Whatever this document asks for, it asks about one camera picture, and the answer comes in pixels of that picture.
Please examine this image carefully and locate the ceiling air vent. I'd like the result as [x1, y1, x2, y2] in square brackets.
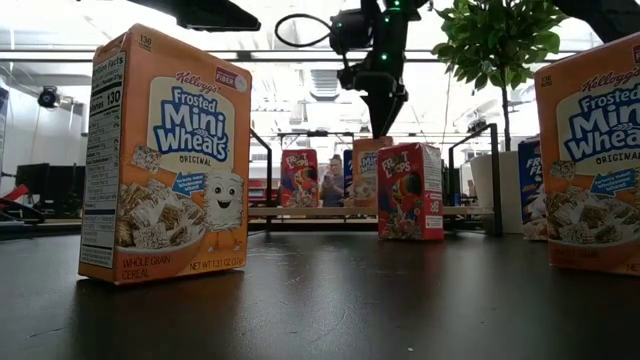
[309, 68, 342, 102]

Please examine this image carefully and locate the black monitor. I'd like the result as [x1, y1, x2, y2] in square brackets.
[14, 163, 86, 219]

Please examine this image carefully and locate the black right camera cable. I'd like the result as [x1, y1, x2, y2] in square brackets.
[274, 13, 335, 49]

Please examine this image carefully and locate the Frosted Mini Wheats cereal box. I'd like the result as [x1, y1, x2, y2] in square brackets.
[78, 23, 254, 285]
[352, 136, 395, 209]
[533, 32, 640, 277]

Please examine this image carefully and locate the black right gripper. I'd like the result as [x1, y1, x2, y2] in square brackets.
[337, 62, 410, 140]

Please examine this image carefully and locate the white plant pot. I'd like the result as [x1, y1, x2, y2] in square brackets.
[469, 150, 524, 235]

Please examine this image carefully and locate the person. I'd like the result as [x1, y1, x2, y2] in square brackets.
[319, 153, 347, 209]

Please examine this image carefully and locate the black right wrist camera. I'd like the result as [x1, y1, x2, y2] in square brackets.
[328, 8, 375, 55]

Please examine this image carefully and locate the red object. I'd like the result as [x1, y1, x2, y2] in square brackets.
[0, 183, 32, 207]

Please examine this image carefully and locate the wooden shelf with black frame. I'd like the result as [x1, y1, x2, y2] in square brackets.
[248, 123, 504, 237]

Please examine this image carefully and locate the green leafy plant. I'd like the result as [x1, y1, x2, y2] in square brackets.
[432, 0, 569, 152]

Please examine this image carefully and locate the black ceiling camera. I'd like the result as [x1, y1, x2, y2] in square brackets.
[37, 85, 61, 110]

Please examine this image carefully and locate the Froot Loops cereal box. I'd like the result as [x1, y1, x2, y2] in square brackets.
[377, 142, 445, 242]
[280, 148, 320, 208]

